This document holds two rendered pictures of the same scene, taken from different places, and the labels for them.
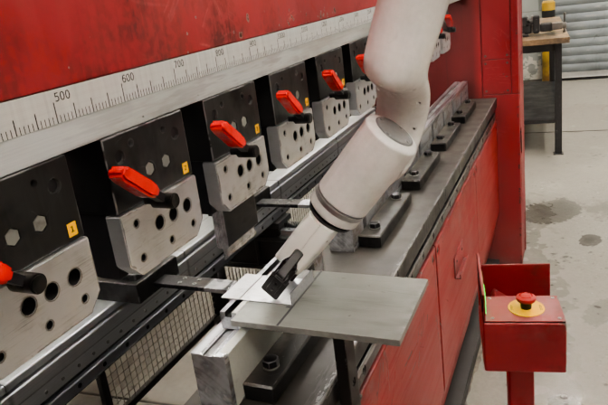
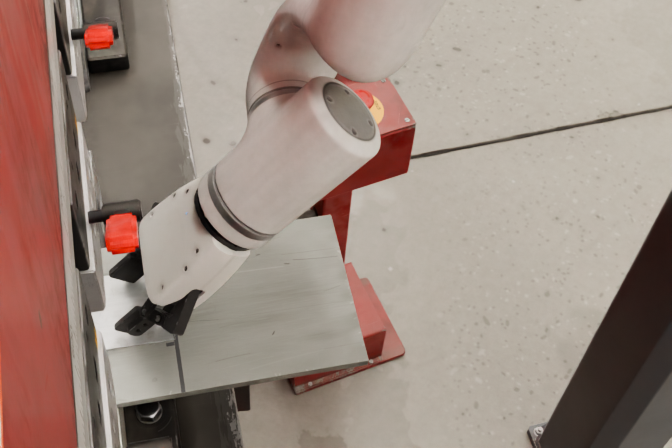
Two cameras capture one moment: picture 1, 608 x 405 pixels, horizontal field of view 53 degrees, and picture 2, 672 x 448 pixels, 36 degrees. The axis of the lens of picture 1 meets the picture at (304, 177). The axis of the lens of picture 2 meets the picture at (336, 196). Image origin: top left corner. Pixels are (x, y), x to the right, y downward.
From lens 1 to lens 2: 0.66 m
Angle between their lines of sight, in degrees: 49
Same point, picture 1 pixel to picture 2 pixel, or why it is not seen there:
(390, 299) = (307, 278)
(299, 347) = not seen: hidden behind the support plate
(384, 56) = (375, 53)
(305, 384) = (199, 409)
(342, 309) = (254, 322)
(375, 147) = (342, 161)
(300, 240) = (202, 279)
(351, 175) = (295, 195)
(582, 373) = not seen: hidden behind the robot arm
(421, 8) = not seen: outside the picture
